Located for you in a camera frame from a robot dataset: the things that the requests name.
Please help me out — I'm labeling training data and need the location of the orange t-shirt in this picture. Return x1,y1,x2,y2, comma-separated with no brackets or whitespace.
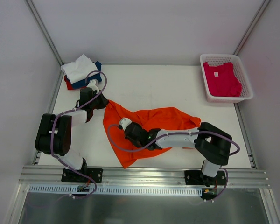
103,100,201,168

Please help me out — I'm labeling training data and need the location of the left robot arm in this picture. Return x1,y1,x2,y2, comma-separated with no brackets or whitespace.
35,87,109,182

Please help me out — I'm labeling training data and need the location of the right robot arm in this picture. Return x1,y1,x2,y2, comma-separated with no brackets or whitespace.
119,118,232,187

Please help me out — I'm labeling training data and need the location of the blue folded t-shirt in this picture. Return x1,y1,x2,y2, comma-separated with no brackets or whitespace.
64,61,102,90

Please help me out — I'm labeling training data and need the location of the red folded t-shirt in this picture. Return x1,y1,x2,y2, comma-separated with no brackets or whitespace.
64,74,101,90

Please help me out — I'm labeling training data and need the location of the pink t-shirt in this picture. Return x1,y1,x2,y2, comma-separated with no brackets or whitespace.
203,62,242,97

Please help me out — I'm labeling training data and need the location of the white plastic basket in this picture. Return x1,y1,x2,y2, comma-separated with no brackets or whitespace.
200,54,253,103

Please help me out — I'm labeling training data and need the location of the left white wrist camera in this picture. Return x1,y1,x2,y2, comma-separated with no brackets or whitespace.
87,79,100,93

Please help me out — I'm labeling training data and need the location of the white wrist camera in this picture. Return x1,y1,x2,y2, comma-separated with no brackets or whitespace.
87,79,100,93
119,118,132,130

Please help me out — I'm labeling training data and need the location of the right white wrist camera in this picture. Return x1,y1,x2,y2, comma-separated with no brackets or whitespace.
119,118,132,130

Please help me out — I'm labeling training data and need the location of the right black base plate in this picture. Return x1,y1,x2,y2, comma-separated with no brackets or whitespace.
184,170,227,187

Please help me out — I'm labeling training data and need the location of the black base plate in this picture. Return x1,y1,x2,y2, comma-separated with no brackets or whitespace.
61,167,103,183
184,170,227,187

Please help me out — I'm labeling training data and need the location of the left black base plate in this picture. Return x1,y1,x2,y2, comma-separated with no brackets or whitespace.
61,167,103,183

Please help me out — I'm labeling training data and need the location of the white slotted cable duct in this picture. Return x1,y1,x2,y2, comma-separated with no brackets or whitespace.
28,184,202,197

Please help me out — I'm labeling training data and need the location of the aluminium mounting rail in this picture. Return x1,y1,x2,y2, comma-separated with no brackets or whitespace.
19,165,271,189

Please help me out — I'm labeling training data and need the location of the left aluminium corner post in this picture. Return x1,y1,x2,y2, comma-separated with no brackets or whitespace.
24,0,64,66

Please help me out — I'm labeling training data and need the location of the aluminium corner post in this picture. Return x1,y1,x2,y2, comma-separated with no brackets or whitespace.
233,0,272,55
24,0,64,66

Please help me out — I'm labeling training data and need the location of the right aluminium corner post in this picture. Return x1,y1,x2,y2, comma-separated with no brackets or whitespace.
233,0,272,55

